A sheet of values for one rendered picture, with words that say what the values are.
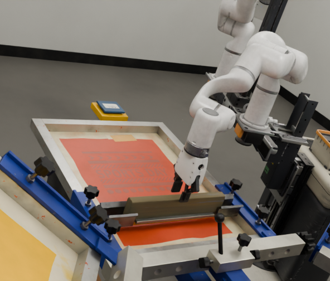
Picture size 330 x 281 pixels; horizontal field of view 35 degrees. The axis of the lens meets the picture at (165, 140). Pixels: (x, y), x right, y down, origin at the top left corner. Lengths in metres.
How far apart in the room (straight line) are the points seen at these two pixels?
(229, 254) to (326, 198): 1.16
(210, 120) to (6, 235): 0.68
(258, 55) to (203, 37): 4.49
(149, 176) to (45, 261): 0.87
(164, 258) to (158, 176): 0.57
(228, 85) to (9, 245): 0.88
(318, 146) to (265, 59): 1.13
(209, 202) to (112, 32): 4.02
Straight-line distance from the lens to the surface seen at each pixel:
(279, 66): 1.67
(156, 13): 5.72
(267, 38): 1.85
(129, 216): 1.54
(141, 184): 1.84
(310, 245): 1.74
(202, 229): 1.72
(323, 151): 2.69
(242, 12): 2.36
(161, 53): 5.94
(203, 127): 1.48
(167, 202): 1.61
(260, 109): 2.12
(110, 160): 1.92
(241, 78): 1.62
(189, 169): 1.55
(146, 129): 2.19
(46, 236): 1.15
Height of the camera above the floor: 1.90
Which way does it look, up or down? 26 degrees down
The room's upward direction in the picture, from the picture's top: 18 degrees clockwise
